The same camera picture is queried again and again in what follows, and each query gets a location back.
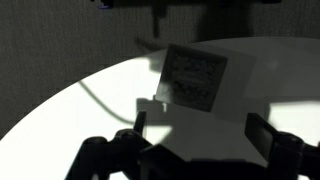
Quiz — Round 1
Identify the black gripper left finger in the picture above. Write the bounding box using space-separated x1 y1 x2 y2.
65 110 153 180

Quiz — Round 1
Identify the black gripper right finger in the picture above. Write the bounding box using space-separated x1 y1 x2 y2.
244 112 320 180

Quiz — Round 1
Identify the grey block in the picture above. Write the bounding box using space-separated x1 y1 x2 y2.
154 43 230 113

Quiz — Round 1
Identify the purple spring clamp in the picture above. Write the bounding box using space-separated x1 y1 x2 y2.
98 1 112 10

